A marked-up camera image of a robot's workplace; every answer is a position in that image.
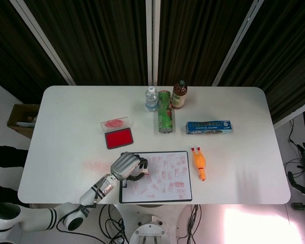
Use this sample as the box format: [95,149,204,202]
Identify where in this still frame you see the clear water bottle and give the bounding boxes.
[144,86,160,112]

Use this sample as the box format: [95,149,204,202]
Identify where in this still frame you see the blue cookie box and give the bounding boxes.
[185,119,234,136]

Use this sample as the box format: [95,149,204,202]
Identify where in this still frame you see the dark pleated curtain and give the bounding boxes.
[22,0,153,86]
[0,0,68,104]
[157,0,258,87]
[218,0,305,124]

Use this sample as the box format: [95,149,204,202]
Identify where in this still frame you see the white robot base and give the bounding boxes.
[128,212,174,244]

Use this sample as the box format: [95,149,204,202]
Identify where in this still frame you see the black cable bundle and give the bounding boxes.
[177,204,202,244]
[99,204,130,244]

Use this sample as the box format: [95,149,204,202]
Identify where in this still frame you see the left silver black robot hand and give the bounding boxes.
[110,151,150,182]

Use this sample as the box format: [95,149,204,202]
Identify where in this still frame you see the white frame post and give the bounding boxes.
[9,0,76,86]
[145,0,162,87]
[272,98,305,130]
[211,0,265,87]

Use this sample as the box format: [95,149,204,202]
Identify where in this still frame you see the black clipboard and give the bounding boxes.
[118,150,193,204]

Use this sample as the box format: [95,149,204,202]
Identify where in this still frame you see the brown cardboard box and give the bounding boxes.
[7,103,41,139]

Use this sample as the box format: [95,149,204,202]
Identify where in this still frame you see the yellow rubber chicken toy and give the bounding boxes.
[191,146,208,182]

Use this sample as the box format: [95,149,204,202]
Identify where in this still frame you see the brown tea bottle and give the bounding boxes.
[170,79,189,110]

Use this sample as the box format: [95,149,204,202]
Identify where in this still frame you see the green chip can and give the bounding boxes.
[157,89,174,134]

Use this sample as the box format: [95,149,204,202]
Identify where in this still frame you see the white paper with red stamps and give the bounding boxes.
[121,152,192,203]

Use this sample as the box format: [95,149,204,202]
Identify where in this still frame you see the red ink pad with lid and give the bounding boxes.
[100,115,134,150]

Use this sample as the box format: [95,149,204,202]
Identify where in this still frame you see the person's black trouser legs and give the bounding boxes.
[0,140,29,204]

